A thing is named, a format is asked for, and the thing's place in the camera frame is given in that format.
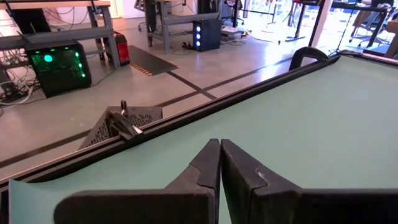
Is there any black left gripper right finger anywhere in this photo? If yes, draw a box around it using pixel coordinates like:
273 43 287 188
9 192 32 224
220 139 398 224

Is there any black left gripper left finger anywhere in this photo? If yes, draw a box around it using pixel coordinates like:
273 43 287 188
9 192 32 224
53 139 221 224

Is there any grey mat with orange stripes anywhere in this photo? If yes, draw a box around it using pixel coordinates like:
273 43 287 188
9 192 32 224
128 45 179 77

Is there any computer tower with green lights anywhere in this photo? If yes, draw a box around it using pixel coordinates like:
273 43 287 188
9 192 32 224
24 40 93 99

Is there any computer tower with blue lights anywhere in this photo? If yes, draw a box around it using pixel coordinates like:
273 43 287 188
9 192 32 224
192 19 223 53

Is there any grey workbench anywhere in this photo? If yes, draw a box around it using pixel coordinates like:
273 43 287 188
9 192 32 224
0 0 121 70
144 0 222 55

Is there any black frame handle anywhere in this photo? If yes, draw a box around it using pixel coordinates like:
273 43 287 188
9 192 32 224
288 46 330 72
104 100 144 141

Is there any black aluminium table frame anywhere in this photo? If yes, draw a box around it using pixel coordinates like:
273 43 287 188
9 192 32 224
0 52 398 194

